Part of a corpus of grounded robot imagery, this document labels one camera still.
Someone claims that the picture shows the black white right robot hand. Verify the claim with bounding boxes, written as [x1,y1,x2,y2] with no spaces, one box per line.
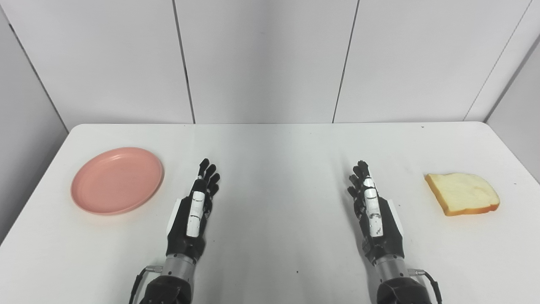
[347,160,405,266]

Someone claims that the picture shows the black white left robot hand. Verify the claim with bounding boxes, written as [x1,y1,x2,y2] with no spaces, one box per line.
[166,158,221,263]

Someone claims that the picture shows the pink round plate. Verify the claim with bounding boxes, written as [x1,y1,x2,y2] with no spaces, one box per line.
[70,147,165,216]

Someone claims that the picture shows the slice of white bread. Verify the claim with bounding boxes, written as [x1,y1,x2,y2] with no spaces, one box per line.
[424,172,501,217]

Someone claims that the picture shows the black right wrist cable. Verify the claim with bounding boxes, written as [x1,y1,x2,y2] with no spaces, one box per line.
[407,269,443,304]

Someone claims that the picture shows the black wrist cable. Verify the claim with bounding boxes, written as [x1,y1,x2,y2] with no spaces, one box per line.
[129,265,163,304]
[407,269,443,304]

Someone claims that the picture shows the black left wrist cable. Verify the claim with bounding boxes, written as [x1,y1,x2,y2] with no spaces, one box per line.
[129,265,163,304]

